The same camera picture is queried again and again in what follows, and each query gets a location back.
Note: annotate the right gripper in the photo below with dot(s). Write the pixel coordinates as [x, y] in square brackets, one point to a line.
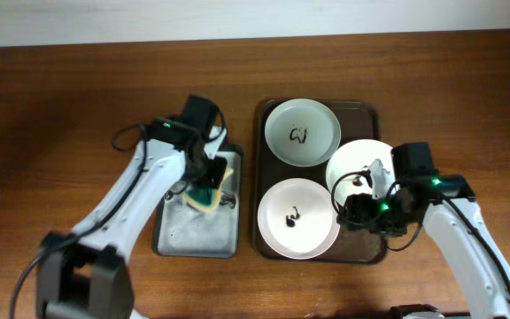
[359, 214]

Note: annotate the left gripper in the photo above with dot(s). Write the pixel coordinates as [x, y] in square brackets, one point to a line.
[214, 179]

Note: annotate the green and yellow sponge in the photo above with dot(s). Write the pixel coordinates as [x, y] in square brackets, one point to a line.
[206, 200]

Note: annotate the pinkish white plate with stain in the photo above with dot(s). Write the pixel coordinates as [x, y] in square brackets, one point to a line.
[296, 219]

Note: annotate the grey-white plate with stain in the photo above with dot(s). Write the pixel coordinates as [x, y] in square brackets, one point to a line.
[302, 132]

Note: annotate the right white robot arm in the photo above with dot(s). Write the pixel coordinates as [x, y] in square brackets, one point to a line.
[445, 207]

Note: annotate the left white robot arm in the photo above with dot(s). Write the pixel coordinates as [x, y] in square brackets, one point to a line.
[84, 274]

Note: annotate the large brown serving tray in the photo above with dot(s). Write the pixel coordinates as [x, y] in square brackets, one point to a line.
[358, 120]

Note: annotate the small dark soapy tray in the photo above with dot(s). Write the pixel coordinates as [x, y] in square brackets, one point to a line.
[182, 230]

